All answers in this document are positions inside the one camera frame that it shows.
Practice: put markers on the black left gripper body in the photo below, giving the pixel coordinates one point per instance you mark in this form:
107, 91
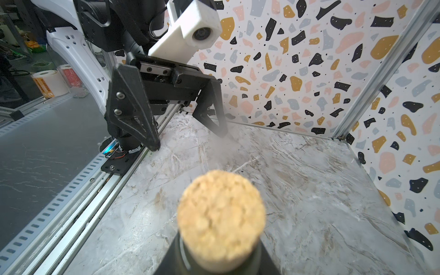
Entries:
166, 82

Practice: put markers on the cork bottle stopper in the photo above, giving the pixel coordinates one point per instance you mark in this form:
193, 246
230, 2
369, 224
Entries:
221, 215

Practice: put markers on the clear glass bottle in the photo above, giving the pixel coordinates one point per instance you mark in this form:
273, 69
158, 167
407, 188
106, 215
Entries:
180, 260

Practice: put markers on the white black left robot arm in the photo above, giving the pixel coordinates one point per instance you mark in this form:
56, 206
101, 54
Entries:
95, 36

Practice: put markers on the red white label roll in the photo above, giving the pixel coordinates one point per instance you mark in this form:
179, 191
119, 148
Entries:
70, 76

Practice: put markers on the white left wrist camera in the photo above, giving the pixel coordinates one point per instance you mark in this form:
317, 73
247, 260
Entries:
194, 25

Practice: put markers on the aluminium front rail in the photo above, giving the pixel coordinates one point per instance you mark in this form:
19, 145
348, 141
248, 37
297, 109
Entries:
48, 244

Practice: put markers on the aluminium right corner post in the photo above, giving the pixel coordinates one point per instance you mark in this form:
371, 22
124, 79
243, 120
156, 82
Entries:
415, 29

